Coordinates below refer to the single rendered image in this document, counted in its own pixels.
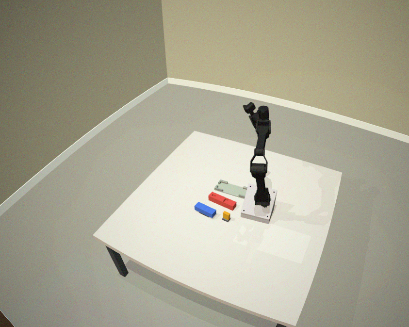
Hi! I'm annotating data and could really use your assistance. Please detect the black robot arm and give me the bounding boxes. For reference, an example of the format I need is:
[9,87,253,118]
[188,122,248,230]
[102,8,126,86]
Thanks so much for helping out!
[250,106,271,208]

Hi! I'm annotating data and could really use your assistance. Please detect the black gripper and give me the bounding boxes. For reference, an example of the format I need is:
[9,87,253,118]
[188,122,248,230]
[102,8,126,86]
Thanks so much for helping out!
[243,102,260,129]

